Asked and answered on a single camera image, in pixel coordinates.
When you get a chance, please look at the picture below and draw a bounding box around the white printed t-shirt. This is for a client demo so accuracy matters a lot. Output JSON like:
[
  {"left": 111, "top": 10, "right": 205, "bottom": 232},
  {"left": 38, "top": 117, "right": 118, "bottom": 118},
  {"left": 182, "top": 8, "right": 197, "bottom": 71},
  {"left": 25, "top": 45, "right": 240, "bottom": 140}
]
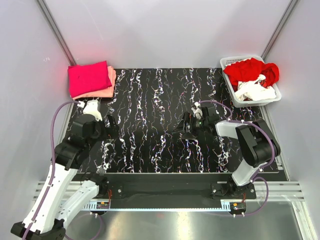
[{"left": 235, "top": 74, "right": 276, "bottom": 101}]

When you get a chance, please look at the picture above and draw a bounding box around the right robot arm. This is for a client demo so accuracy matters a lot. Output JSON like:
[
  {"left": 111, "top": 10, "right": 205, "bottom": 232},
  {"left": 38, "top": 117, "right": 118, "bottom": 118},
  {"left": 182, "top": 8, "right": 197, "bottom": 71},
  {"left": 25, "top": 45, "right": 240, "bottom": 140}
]
[{"left": 173, "top": 106, "right": 281, "bottom": 199}]

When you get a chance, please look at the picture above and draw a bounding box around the white plastic laundry basket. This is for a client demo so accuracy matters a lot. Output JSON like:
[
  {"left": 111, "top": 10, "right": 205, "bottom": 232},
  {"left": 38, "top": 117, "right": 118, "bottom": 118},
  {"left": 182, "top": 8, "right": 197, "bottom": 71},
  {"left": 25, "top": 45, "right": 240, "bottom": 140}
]
[{"left": 220, "top": 55, "right": 282, "bottom": 108}]

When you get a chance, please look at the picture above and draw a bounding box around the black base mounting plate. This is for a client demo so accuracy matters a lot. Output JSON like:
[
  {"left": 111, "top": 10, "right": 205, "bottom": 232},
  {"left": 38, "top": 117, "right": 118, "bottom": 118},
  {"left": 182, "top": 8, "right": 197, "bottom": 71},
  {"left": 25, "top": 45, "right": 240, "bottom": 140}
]
[{"left": 105, "top": 173, "right": 257, "bottom": 211}]

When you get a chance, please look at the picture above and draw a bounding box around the folded magenta t-shirt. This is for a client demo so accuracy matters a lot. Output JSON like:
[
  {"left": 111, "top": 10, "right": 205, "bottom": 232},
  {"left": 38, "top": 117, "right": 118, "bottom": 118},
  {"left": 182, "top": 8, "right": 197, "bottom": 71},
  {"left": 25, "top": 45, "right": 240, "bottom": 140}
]
[{"left": 67, "top": 61, "right": 112, "bottom": 99}]

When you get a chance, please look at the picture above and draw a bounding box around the black marble pattern mat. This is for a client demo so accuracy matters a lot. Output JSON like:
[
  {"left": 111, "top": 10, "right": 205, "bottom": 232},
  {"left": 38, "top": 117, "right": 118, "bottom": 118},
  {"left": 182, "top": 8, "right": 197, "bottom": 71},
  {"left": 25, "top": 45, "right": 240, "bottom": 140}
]
[{"left": 79, "top": 68, "right": 263, "bottom": 173}]

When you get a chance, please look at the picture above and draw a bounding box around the folded salmon pink t-shirt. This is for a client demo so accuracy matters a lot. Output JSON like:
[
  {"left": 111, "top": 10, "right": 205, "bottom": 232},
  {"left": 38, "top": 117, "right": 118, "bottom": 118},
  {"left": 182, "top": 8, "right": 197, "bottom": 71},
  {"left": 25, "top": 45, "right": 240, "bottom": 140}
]
[{"left": 72, "top": 65, "right": 117, "bottom": 101}]

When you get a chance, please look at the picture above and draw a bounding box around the red t-shirt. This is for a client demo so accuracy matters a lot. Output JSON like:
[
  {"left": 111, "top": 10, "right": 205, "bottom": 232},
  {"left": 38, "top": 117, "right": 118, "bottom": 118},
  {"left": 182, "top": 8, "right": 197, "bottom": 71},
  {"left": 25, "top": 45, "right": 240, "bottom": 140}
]
[{"left": 223, "top": 57, "right": 280, "bottom": 88}]

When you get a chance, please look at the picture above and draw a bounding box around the aluminium rail frame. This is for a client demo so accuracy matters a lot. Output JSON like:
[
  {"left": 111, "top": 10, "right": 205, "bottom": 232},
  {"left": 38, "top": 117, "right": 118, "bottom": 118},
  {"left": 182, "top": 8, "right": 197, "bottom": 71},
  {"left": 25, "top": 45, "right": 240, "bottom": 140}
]
[{"left": 33, "top": 181, "right": 306, "bottom": 202}]

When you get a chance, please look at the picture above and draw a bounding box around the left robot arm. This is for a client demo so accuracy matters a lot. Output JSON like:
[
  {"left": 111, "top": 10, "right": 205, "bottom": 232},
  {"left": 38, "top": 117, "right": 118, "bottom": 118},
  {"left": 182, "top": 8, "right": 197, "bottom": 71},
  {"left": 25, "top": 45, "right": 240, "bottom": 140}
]
[{"left": 10, "top": 100, "right": 119, "bottom": 240}]

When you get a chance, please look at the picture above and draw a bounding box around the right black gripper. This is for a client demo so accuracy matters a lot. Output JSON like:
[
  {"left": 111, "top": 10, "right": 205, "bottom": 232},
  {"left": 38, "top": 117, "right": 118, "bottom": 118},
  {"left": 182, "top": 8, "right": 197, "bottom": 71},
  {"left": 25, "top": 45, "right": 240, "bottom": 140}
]
[{"left": 172, "top": 111, "right": 209, "bottom": 141}]

